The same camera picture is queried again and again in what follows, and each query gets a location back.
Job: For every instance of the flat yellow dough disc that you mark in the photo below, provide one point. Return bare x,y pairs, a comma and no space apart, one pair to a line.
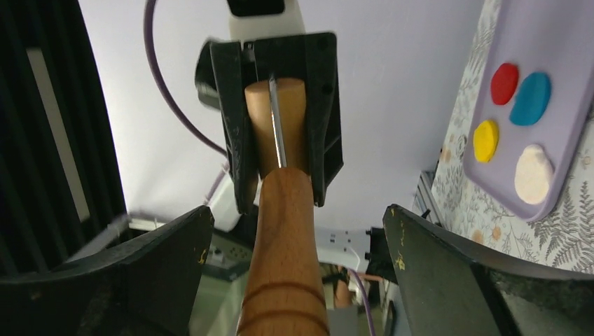
485,141

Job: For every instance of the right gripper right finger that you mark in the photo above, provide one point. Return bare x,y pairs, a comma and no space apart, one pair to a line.
451,285

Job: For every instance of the flat white dough disc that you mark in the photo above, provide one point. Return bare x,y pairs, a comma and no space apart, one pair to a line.
533,175

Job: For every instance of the flat blue dough disc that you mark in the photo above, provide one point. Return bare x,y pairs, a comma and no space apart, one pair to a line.
531,100

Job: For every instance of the wooden dough roller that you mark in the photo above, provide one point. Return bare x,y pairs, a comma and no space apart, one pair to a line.
284,293

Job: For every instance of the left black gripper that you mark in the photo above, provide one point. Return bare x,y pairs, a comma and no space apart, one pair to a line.
225,67

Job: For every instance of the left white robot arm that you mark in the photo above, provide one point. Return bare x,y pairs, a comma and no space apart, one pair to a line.
252,20

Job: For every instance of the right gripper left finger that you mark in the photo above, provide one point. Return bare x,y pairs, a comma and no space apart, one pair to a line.
145,286

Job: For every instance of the flat red dough disc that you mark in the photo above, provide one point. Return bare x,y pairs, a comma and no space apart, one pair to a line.
503,83

